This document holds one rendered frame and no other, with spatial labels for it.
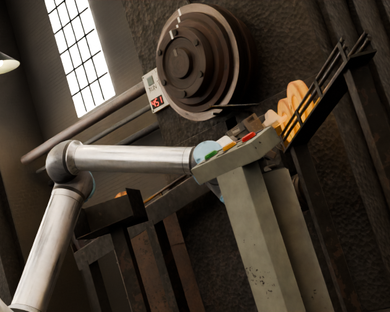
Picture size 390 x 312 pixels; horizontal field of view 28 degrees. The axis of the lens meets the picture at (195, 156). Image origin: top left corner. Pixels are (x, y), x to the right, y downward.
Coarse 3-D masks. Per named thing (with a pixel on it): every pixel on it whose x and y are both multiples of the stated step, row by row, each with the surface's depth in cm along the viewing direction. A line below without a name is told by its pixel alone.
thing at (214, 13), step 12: (204, 12) 306; (216, 12) 301; (168, 24) 321; (228, 24) 297; (228, 36) 298; (240, 36) 300; (240, 48) 298; (156, 60) 328; (240, 60) 296; (240, 72) 299; (240, 84) 301; (228, 96) 301; (180, 108) 321; (204, 120) 312
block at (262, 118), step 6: (264, 114) 290; (264, 120) 289; (276, 150) 286; (282, 150) 287; (276, 156) 287; (282, 156) 286; (288, 156) 288; (270, 162) 289; (276, 162) 287; (282, 162) 285; (288, 162) 287; (288, 168) 286; (294, 168) 288
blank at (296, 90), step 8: (296, 80) 246; (288, 88) 249; (296, 88) 242; (304, 88) 241; (288, 96) 251; (296, 96) 244; (304, 96) 239; (288, 104) 253; (296, 104) 250; (304, 104) 239; (312, 104) 240; (304, 120) 243
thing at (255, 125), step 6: (246, 120) 257; (252, 120) 257; (258, 120) 258; (240, 126) 257; (246, 126) 256; (252, 126) 257; (258, 126) 257; (228, 132) 256; (234, 132) 256; (240, 132) 257; (246, 132) 257; (234, 138) 255; (240, 138) 257
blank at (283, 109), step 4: (280, 100) 261; (284, 100) 258; (280, 104) 262; (284, 104) 258; (280, 108) 263; (284, 108) 259; (288, 108) 255; (280, 112) 264; (284, 112) 260; (288, 112) 256; (280, 116) 266; (288, 116) 257; (288, 120) 265; (280, 124) 268; (284, 124) 265; (288, 128) 264; (296, 128) 254; (292, 132) 258; (288, 136) 263; (292, 136) 259; (288, 140) 264
